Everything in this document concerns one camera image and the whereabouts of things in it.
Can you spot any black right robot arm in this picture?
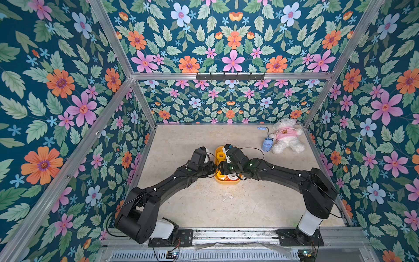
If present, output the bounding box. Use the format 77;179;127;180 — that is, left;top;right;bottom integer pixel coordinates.
218;156;337;238

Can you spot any black hook rail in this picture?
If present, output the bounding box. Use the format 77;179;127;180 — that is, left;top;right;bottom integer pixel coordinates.
195;73;265;81

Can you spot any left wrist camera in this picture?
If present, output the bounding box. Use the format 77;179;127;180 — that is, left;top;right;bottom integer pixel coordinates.
191;146;210;166

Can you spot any green circuit board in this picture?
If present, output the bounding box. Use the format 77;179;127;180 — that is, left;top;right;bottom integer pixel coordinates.
166;251;180;260

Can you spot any yellow plastic storage box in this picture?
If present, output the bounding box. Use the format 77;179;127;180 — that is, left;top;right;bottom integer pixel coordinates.
215;146;244;185

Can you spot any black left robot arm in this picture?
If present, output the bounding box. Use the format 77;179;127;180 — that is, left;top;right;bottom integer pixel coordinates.
115;161;216;244

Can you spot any white perforated vent panel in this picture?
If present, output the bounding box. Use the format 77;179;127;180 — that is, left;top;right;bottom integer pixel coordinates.
109;249;300;262

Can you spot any white plush bear pink shirt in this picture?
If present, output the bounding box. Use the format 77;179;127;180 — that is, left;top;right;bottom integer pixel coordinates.
270;119;305;155

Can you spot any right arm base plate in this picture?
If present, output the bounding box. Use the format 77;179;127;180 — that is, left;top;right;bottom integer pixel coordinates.
275;228;324;247

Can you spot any orange white sealing tape roll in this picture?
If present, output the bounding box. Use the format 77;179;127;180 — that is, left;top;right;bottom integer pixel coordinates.
227;174;239;181

